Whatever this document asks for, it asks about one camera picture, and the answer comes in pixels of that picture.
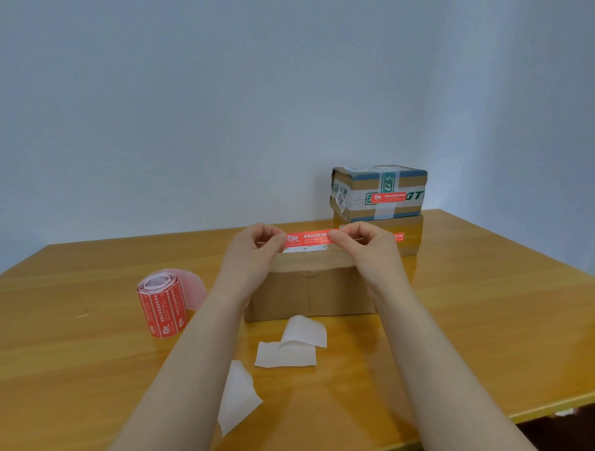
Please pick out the person's left hand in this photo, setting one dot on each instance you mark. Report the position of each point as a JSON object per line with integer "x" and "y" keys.
{"x": 246, "y": 265}

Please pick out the person's right hand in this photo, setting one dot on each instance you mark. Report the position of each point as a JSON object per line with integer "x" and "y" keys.
{"x": 376, "y": 260}

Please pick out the cardboard box with torn tape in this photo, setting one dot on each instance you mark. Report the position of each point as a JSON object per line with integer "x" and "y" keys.
{"x": 413, "y": 232}

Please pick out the wide cardboard box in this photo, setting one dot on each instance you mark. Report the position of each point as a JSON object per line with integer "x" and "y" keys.
{"x": 311, "y": 292}

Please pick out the box with green GT tape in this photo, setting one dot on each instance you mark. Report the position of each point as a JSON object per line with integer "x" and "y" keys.
{"x": 365, "y": 183}

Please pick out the roll of red stickers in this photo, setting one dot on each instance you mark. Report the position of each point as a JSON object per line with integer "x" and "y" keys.
{"x": 160, "y": 309}

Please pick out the person's right forearm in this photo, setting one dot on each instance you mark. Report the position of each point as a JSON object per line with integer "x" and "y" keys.
{"x": 451, "y": 381}

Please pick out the person's left forearm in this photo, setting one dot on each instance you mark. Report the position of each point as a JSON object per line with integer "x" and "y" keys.
{"x": 181, "y": 381}

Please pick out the white tag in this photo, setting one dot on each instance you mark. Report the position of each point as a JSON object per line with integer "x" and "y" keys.
{"x": 565, "y": 412}

